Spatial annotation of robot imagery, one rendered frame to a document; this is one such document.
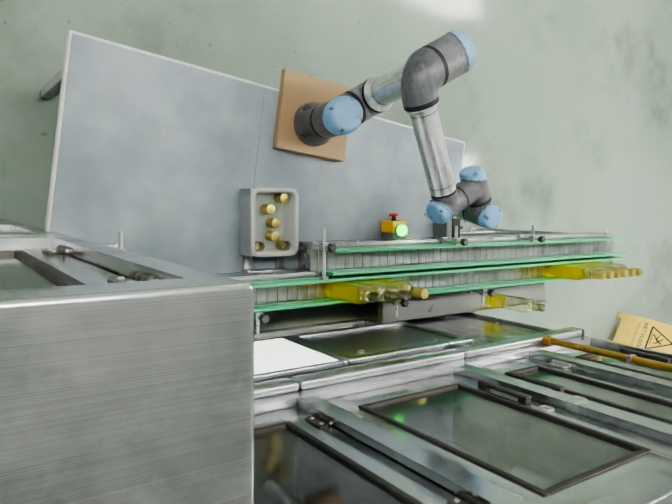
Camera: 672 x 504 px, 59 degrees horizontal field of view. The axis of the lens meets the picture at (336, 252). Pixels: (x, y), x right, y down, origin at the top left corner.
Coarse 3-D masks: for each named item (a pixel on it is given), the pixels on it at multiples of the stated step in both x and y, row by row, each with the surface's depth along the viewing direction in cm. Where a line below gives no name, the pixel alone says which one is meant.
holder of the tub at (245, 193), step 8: (240, 192) 197; (248, 192) 192; (240, 200) 198; (248, 200) 193; (240, 208) 198; (248, 208) 193; (240, 216) 198; (248, 216) 193; (240, 224) 198; (248, 224) 193; (240, 232) 198; (248, 232) 193; (240, 240) 199; (248, 240) 194; (240, 248) 199; (248, 248) 194; (248, 256) 200; (280, 256) 207; (248, 264) 200; (280, 264) 207; (248, 272) 195
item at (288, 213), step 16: (256, 192) 191; (272, 192) 197; (288, 192) 199; (256, 208) 199; (288, 208) 203; (256, 224) 199; (288, 224) 203; (256, 240) 200; (288, 240) 204; (256, 256) 193; (272, 256) 196
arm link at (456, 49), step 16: (448, 32) 161; (432, 48) 154; (448, 48) 154; (464, 48) 156; (448, 64) 154; (464, 64) 158; (368, 80) 190; (384, 80) 182; (400, 80) 174; (448, 80) 157; (368, 96) 189; (384, 96) 184; (400, 96) 181; (368, 112) 193
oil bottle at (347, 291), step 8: (328, 288) 201; (336, 288) 197; (344, 288) 194; (352, 288) 190; (360, 288) 188; (368, 288) 188; (328, 296) 202; (336, 296) 198; (344, 296) 194; (352, 296) 190; (360, 296) 187
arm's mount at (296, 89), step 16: (288, 80) 201; (304, 80) 204; (320, 80) 208; (288, 96) 202; (304, 96) 205; (320, 96) 208; (336, 96) 211; (288, 112) 202; (288, 128) 202; (288, 144) 202; (304, 144) 205; (336, 144) 212; (336, 160) 214
